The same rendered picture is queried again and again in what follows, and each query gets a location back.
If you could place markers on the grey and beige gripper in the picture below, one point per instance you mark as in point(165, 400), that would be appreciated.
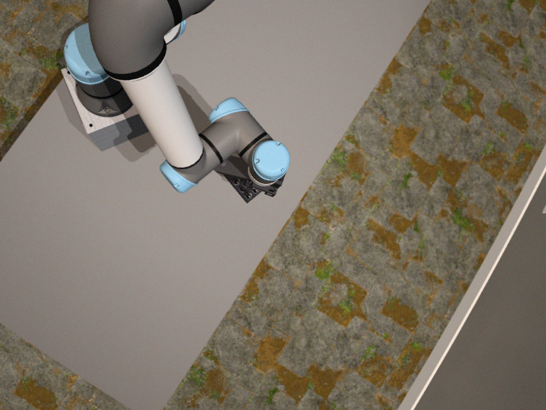
point(269, 190)

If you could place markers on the dark grey knob panel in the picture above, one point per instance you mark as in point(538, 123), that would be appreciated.
point(238, 184)

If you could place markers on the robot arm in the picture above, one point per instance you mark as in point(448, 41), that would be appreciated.
point(129, 41)

